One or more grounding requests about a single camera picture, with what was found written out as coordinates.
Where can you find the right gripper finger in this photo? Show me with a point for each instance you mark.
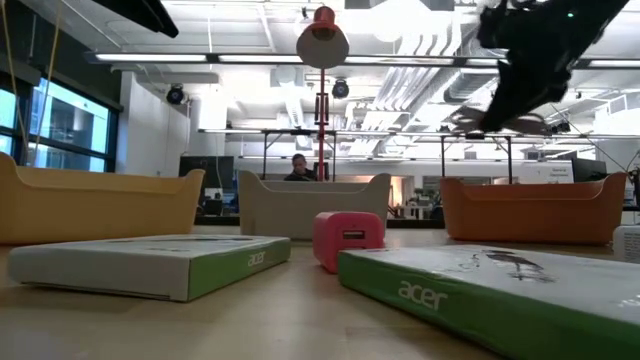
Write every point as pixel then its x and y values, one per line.
pixel 510 110

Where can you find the white USB charger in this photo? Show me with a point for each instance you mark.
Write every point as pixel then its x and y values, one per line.
pixel 627 245

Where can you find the white green Acer box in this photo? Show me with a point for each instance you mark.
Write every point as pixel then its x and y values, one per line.
pixel 225 265
pixel 500 300

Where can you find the pink USB charger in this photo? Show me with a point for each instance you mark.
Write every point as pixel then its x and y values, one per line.
pixel 345 250

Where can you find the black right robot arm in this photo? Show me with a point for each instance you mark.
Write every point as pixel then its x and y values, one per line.
pixel 595 20

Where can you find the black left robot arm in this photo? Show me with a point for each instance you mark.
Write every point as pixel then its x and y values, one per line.
pixel 145 12

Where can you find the orange plastic bin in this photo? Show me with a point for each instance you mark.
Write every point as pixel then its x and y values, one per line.
pixel 530 215

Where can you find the grey plastic bin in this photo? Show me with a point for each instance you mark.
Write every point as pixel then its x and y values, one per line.
pixel 280 210

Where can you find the yellow plastic bin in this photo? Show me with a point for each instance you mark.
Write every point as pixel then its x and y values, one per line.
pixel 100 205

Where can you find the black desk monitor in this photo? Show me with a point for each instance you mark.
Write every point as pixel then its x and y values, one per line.
pixel 587 170

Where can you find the black ceiling spotlight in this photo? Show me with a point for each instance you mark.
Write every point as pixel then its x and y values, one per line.
pixel 340 89
pixel 175 94

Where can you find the red desk lamp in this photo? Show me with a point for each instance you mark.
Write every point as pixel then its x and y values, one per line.
pixel 322 47

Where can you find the person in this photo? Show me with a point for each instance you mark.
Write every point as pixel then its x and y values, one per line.
pixel 300 167

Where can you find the overhead light bar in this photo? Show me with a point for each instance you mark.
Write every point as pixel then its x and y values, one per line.
pixel 165 57

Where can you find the large window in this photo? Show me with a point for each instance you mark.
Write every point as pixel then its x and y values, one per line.
pixel 70 120

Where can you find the black wall monitor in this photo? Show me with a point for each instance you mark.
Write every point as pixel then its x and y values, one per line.
pixel 215 172

